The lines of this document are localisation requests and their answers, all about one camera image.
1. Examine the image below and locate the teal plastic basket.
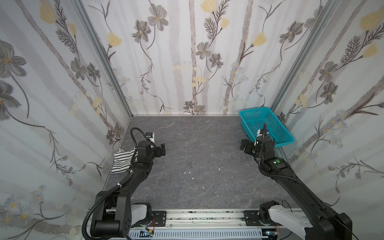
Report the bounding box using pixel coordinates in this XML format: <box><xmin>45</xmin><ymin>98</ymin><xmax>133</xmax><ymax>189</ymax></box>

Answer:
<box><xmin>239</xmin><ymin>107</ymin><xmax>295</xmax><ymax>148</ymax></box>

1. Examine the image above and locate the black white striped tank top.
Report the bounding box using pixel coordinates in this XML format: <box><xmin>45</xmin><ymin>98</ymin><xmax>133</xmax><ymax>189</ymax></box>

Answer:
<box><xmin>110</xmin><ymin>149</ymin><xmax>137</xmax><ymax>174</ymax></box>

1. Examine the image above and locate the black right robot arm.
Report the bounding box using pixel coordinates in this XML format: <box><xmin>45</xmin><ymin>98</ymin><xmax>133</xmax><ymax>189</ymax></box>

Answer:
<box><xmin>240</xmin><ymin>125</ymin><xmax>356</xmax><ymax>240</ymax></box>

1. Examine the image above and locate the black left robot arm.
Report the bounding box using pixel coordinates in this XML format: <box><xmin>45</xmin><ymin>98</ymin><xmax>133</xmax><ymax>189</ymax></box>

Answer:
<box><xmin>82</xmin><ymin>127</ymin><xmax>166</xmax><ymax>240</ymax></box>

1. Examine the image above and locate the green circuit board left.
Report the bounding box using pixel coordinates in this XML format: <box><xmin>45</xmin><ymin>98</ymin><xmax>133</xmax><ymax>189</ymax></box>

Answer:
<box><xmin>140</xmin><ymin>229</ymin><xmax>154</xmax><ymax>238</ymax></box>

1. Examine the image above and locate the green circuit board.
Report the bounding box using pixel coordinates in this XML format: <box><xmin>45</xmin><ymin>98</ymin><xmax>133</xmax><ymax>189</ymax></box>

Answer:
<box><xmin>263</xmin><ymin>230</ymin><xmax>279</xmax><ymax>240</ymax></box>
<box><xmin>140</xmin><ymin>229</ymin><xmax>154</xmax><ymax>238</ymax></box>

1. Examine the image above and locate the green circuit board right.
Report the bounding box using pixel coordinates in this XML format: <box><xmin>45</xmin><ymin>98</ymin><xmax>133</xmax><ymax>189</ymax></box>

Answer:
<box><xmin>263</xmin><ymin>230</ymin><xmax>279</xmax><ymax>240</ymax></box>

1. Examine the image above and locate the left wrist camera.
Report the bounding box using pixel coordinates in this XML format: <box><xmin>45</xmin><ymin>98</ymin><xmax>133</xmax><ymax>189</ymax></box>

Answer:
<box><xmin>146</xmin><ymin>132</ymin><xmax>155</xmax><ymax>143</ymax></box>

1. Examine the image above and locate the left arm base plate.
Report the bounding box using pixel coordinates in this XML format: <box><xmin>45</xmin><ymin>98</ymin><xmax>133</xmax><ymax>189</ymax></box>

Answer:
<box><xmin>133</xmin><ymin>211</ymin><xmax>167</xmax><ymax>227</ymax></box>

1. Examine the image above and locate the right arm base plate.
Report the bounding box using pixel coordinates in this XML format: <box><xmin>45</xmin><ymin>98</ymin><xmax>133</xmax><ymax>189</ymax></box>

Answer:
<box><xmin>243</xmin><ymin>210</ymin><xmax>277</xmax><ymax>227</ymax></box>

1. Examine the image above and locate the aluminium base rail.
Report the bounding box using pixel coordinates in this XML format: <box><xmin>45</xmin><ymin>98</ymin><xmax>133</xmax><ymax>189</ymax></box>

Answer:
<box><xmin>80</xmin><ymin>206</ymin><xmax>328</xmax><ymax>231</ymax></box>

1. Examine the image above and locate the aluminium corner post right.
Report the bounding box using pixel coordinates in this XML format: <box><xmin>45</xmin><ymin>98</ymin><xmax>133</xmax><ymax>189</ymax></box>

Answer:
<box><xmin>270</xmin><ymin>0</ymin><xmax>340</xmax><ymax>112</ymax></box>

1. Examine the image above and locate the aluminium corner post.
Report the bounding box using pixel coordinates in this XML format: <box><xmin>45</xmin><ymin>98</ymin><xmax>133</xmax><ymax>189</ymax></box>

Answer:
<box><xmin>71</xmin><ymin>0</ymin><xmax>134</xmax><ymax>120</ymax></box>
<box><xmin>270</xmin><ymin>0</ymin><xmax>340</xmax><ymax>112</ymax></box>

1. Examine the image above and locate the white slotted cable duct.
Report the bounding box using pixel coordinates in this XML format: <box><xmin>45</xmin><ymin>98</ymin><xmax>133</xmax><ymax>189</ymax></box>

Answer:
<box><xmin>128</xmin><ymin>229</ymin><xmax>267</xmax><ymax>240</ymax></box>

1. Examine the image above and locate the aluminium corner post left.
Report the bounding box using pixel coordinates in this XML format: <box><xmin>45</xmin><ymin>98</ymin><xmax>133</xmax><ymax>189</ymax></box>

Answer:
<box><xmin>71</xmin><ymin>0</ymin><xmax>134</xmax><ymax>120</ymax></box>

